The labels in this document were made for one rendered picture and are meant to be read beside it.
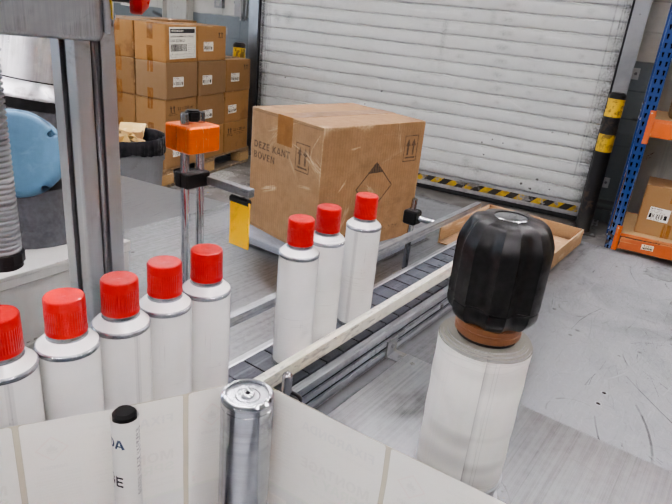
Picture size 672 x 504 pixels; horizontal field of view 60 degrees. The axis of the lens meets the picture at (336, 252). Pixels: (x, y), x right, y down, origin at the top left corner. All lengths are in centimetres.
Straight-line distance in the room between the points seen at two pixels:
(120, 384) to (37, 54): 45
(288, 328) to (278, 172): 56
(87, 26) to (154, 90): 396
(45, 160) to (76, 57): 23
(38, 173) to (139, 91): 371
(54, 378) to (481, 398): 36
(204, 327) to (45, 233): 44
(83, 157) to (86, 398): 25
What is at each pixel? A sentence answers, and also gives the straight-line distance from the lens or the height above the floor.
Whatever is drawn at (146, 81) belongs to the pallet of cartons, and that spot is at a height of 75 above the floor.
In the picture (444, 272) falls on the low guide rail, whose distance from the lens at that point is 107.
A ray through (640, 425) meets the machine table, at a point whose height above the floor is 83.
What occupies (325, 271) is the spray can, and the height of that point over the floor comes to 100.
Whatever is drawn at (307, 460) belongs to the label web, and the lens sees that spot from 46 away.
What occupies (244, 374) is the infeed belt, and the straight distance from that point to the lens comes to 78.
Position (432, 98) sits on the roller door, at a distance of 502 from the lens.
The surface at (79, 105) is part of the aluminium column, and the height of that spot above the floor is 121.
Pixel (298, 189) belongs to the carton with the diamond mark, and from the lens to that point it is 121.
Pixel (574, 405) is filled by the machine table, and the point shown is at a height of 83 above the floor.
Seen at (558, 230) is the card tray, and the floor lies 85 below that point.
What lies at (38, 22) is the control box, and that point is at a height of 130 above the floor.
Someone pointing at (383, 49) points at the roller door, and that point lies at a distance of 514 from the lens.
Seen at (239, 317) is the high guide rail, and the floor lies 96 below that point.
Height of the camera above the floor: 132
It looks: 22 degrees down
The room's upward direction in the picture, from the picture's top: 6 degrees clockwise
